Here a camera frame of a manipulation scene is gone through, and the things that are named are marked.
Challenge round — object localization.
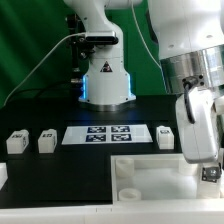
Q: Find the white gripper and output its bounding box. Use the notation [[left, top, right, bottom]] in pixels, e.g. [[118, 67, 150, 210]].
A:
[[175, 85, 224, 183]]

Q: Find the white square tabletop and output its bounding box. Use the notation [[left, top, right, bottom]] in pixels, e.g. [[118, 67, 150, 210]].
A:
[[111, 154, 224, 203]]

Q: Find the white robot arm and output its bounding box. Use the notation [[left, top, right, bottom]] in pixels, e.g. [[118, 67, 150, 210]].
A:
[[63, 0, 224, 182]]

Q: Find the white sheet with markers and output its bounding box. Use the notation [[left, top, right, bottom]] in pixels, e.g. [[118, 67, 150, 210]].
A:
[[62, 124, 152, 145]]

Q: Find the white front fence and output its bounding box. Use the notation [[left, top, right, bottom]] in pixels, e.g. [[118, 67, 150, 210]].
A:
[[0, 199, 224, 224]]

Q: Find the white left fence block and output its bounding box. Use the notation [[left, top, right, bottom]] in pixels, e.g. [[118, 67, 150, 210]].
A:
[[0, 163, 8, 190]]

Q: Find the black camera stand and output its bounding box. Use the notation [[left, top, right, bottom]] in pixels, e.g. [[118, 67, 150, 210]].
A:
[[65, 14, 84, 100]]

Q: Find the black camera on base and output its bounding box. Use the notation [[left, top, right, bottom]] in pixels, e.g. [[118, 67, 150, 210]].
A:
[[85, 31, 118, 45]]

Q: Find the white cable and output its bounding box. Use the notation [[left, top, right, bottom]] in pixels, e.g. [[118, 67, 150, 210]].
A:
[[3, 0, 164, 107]]

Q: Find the black cable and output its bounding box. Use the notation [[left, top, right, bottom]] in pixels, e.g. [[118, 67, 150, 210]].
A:
[[6, 83, 83, 104]]

